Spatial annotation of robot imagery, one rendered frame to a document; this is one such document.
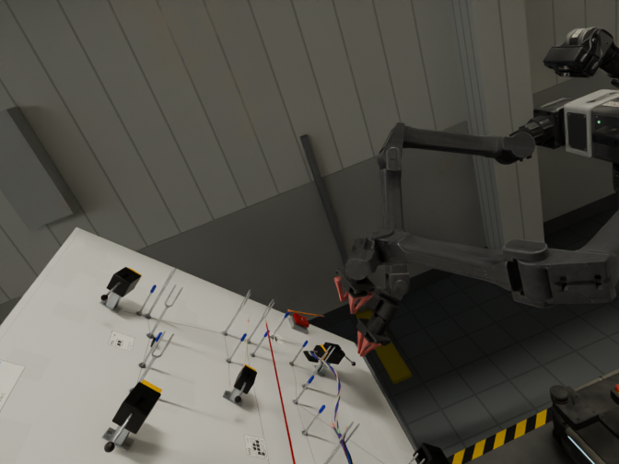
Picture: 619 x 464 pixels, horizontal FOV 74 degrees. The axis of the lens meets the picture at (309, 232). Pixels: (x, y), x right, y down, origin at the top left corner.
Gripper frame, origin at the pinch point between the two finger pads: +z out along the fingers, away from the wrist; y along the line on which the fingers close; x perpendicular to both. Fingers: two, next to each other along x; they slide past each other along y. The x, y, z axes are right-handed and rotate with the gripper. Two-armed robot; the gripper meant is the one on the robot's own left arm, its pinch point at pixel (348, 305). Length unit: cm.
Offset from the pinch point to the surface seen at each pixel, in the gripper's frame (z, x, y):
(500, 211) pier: 21, 178, -86
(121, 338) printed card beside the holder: -1, -57, -1
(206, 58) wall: -41, 0, -167
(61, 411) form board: -6, -67, 19
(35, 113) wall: -1, -83, -185
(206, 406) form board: 5.1, -43.0, 16.5
